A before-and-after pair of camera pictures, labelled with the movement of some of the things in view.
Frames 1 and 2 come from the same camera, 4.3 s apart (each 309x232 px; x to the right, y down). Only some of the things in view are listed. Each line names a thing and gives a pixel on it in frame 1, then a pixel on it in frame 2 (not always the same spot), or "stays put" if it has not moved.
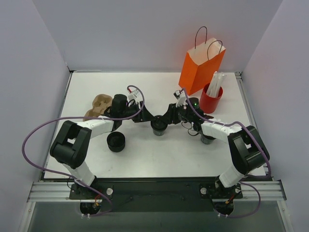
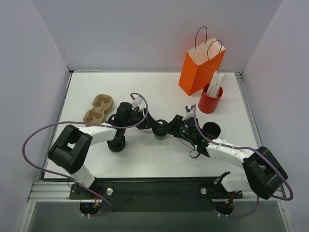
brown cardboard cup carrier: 100,103 stays put
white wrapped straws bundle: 216,84 stays put
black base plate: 154,195 stays put
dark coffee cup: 158,133 to 160,137
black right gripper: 174,114 to 178,123
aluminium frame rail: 60,192 stays put
